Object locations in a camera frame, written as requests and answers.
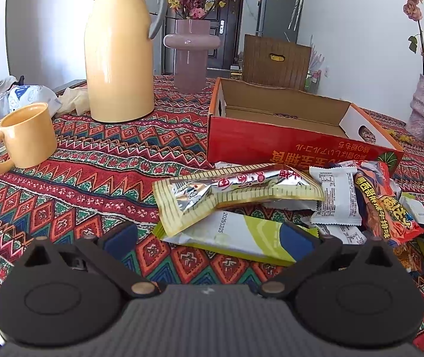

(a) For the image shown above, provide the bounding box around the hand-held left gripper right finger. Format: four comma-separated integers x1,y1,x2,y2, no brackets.
258,220,408,300

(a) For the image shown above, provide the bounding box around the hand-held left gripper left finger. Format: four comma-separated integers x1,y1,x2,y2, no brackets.
13,221,168,300

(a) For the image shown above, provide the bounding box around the small orange snack packet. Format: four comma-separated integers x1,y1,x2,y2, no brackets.
394,243,422,273

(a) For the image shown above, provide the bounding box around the green white snack packet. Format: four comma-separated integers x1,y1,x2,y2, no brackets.
152,210,319,266

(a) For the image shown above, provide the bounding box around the orange red snack packet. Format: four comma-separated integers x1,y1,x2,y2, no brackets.
353,161,424,246

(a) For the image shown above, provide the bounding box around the silver yellow snack packet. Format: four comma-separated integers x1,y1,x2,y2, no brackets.
152,164,326,237

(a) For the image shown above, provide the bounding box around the red cardboard box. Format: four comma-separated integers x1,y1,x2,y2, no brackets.
207,77,405,175

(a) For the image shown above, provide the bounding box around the patterned red tablecloth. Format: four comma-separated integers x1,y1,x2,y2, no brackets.
0,75,424,352

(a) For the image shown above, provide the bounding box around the yellow flower sprig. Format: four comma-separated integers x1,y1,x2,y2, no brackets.
390,130,414,144

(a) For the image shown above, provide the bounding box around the yellow mug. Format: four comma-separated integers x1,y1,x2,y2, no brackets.
0,103,58,175

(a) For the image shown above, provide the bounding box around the beige cloth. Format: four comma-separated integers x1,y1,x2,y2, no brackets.
57,86,91,114

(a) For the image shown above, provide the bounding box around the white plastic bag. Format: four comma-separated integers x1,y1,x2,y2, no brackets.
7,85,63,116

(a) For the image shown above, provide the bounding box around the wooden chair back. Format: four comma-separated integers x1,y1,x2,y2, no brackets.
242,34,312,92

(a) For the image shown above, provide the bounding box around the yellow thermos jug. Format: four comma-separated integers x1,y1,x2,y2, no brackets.
84,0,169,123

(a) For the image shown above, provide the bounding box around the pale pampas grass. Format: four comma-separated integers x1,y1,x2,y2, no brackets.
307,37,325,73

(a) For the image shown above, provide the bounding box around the mauve vase with blossom branches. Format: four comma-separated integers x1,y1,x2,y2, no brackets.
163,0,243,75

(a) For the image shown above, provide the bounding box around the grey refrigerator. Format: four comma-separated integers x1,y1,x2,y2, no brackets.
257,0,305,45

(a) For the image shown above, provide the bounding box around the white umbrella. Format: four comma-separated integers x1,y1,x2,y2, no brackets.
288,0,305,31

